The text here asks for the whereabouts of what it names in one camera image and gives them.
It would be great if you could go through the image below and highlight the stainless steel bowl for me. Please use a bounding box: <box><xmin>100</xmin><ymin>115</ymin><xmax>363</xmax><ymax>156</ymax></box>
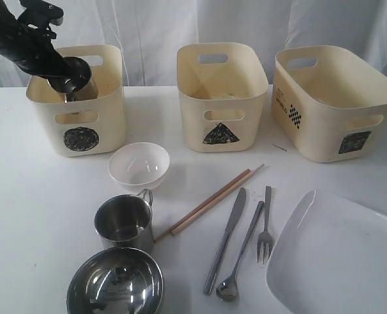
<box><xmin>66</xmin><ymin>247</ymin><xmax>164</xmax><ymax>313</ymax></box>

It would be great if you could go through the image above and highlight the steel mug with wire handle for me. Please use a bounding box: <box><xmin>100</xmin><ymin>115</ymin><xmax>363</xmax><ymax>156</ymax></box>
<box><xmin>94</xmin><ymin>189</ymin><xmax>155</xmax><ymax>253</ymax></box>

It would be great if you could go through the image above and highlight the cream bin with triangle mark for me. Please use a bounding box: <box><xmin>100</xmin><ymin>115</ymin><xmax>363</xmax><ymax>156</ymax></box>
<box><xmin>177</xmin><ymin>43</ymin><xmax>268</xmax><ymax>152</ymax></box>

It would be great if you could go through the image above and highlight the white background curtain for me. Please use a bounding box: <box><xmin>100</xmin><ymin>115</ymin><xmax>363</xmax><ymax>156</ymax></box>
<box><xmin>0</xmin><ymin>0</ymin><xmax>387</xmax><ymax>96</ymax></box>

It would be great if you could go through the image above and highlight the cream bin with circle mark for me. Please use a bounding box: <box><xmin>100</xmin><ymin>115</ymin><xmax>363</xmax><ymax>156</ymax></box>
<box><xmin>26</xmin><ymin>44</ymin><xmax>126</xmax><ymax>157</ymax></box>

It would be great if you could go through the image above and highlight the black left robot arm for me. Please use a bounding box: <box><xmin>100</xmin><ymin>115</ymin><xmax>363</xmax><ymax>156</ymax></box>
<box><xmin>0</xmin><ymin>1</ymin><xmax>92</xmax><ymax>94</ymax></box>

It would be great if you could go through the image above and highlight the steel table knife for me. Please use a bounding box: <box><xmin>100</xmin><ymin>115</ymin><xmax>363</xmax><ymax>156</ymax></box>
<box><xmin>202</xmin><ymin>187</ymin><xmax>247</xmax><ymax>295</ymax></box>

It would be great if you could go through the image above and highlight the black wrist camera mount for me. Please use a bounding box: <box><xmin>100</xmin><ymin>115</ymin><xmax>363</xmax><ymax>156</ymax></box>
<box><xmin>18</xmin><ymin>0</ymin><xmax>64</xmax><ymax>40</ymax></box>

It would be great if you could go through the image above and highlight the steel fork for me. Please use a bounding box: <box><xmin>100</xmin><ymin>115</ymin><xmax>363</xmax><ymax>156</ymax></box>
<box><xmin>257</xmin><ymin>186</ymin><xmax>274</xmax><ymax>264</ymax></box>

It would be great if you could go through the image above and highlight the cream bin with square mark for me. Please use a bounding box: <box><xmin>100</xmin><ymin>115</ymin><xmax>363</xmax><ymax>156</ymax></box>
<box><xmin>271</xmin><ymin>45</ymin><xmax>387</xmax><ymax>163</ymax></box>

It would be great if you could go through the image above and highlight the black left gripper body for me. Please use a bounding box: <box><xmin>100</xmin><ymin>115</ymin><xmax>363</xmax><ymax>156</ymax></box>
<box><xmin>0</xmin><ymin>14</ymin><xmax>65</xmax><ymax>79</ymax></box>

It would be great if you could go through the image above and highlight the steel spoon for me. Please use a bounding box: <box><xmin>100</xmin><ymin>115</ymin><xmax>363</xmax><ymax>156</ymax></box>
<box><xmin>216</xmin><ymin>201</ymin><xmax>265</xmax><ymax>302</ymax></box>

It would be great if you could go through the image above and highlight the dark wooden chopstick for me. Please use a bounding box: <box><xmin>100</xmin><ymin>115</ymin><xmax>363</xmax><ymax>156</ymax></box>
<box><xmin>155</xmin><ymin>169</ymin><xmax>251</xmax><ymax>243</ymax></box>

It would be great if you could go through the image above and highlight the white rectangular plate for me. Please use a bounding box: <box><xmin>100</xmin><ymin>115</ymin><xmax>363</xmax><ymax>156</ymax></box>
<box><xmin>266</xmin><ymin>190</ymin><xmax>387</xmax><ymax>313</ymax></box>

